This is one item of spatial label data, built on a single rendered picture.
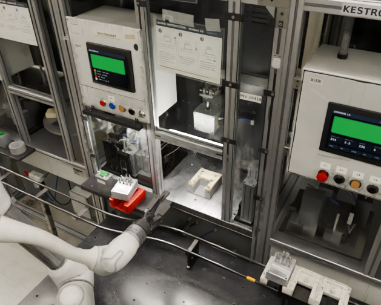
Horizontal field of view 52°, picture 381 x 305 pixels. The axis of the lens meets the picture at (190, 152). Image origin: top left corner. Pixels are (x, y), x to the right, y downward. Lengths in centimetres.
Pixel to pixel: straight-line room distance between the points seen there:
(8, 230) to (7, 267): 181
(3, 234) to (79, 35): 95
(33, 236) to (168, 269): 83
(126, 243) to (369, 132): 98
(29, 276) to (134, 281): 125
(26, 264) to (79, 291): 153
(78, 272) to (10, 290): 133
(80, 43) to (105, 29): 19
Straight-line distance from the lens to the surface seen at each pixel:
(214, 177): 218
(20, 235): 153
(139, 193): 212
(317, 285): 188
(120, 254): 159
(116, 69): 184
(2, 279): 325
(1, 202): 164
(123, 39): 178
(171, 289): 205
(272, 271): 183
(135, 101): 188
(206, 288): 205
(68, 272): 188
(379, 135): 146
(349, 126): 146
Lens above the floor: 236
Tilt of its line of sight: 36 degrees down
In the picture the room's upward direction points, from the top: 1 degrees counter-clockwise
